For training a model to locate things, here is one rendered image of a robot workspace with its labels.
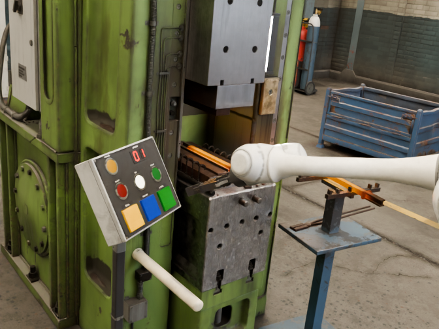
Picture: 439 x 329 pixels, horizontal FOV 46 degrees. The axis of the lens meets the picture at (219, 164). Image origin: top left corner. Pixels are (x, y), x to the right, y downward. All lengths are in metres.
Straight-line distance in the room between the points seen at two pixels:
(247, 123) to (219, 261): 0.66
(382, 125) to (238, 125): 3.49
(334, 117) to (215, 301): 4.05
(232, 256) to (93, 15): 1.20
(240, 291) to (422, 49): 8.43
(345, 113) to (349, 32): 5.47
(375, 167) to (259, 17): 0.92
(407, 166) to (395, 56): 9.32
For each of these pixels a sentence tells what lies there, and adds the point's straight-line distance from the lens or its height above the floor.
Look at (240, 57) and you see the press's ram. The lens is 2.11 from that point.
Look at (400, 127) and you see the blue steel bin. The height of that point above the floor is 0.49.
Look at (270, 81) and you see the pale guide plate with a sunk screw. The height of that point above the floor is 1.34.
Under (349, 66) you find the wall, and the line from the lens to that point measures 11.40.
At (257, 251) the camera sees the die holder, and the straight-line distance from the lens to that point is 2.46.
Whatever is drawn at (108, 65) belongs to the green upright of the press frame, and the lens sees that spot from 2.27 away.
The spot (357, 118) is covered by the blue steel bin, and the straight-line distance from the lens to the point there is 6.02.
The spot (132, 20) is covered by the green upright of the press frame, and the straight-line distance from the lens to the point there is 1.98.
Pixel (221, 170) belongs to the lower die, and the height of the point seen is 0.99.
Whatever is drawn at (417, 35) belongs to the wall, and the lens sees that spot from 10.55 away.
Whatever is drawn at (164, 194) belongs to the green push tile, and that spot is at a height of 1.02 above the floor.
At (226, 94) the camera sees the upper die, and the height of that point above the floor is 1.33.
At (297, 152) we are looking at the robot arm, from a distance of 1.56.
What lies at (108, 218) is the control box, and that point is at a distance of 1.68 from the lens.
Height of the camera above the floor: 1.75
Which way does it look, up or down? 19 degrees down
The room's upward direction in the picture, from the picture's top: 5 degrees clockwise
